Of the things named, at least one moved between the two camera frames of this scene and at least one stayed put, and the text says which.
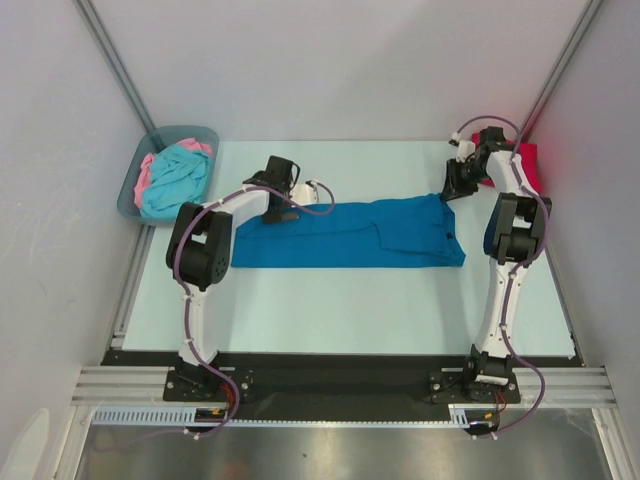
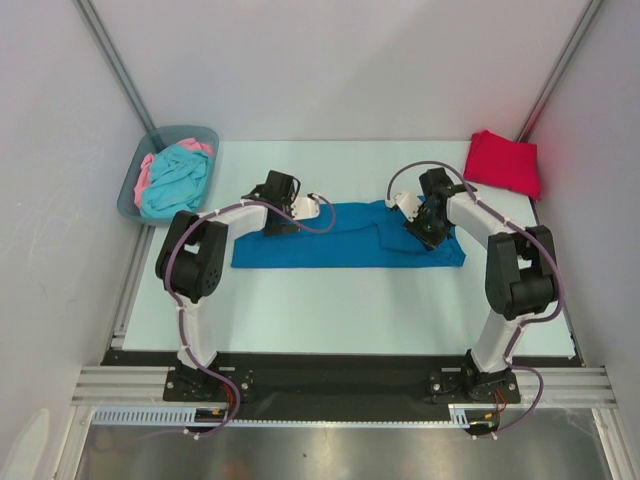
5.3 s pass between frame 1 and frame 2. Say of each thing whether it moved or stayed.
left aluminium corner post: stayed
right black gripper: moved
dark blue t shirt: stayed
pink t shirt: stayed
